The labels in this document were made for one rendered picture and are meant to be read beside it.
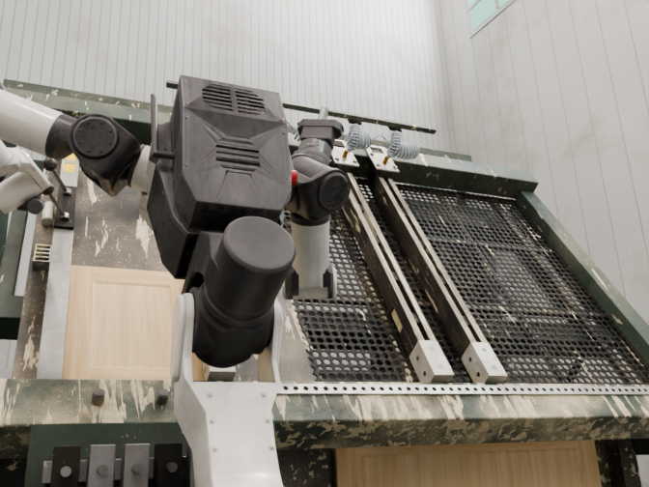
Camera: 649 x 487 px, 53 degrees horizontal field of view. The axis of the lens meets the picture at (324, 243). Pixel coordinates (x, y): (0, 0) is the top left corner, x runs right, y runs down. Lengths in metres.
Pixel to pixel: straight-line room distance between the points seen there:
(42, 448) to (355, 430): 0.69
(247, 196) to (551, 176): 4.41
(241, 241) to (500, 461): 1.33
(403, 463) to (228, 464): 0.98
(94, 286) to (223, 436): 0.84
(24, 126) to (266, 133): 0.45
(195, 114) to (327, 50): 4.84
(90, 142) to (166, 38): 4.13
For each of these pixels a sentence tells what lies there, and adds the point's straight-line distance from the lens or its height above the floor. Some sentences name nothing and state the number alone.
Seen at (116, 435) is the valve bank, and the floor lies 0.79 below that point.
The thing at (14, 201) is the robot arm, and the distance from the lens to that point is 1.62.
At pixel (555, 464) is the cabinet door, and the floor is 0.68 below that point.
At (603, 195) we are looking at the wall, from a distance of 5.04.
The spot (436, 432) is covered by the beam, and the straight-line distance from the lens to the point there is 1.73.
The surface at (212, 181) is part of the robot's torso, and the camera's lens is 1.13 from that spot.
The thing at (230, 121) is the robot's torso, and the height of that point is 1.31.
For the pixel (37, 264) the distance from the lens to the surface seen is 1.81.
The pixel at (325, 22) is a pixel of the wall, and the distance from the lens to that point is 6.17.
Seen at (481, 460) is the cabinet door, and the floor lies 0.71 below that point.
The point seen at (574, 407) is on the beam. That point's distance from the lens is 1.98.
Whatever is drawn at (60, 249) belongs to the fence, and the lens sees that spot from 1.83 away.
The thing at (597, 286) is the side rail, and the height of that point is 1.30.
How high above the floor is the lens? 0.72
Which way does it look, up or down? 19 degrees up
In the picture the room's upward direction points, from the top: 2 degrees counter-clockwise
